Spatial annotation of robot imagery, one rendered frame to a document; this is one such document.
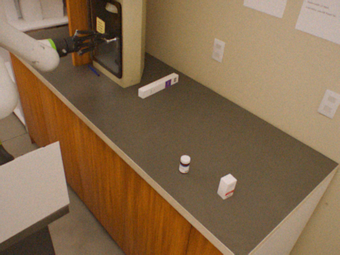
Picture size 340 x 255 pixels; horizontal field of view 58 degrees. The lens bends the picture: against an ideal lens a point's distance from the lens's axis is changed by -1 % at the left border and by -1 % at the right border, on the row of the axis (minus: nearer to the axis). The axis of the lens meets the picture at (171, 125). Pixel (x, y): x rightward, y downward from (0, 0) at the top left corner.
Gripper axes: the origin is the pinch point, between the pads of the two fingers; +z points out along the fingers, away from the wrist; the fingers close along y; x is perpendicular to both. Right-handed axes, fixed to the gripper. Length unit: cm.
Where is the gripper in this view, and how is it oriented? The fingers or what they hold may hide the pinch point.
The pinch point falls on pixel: (101, 37)
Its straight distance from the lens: 166.2
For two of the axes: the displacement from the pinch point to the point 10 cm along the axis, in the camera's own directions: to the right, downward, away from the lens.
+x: -6.7, -4.9, 5.7
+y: 0.8, -8.0, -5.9
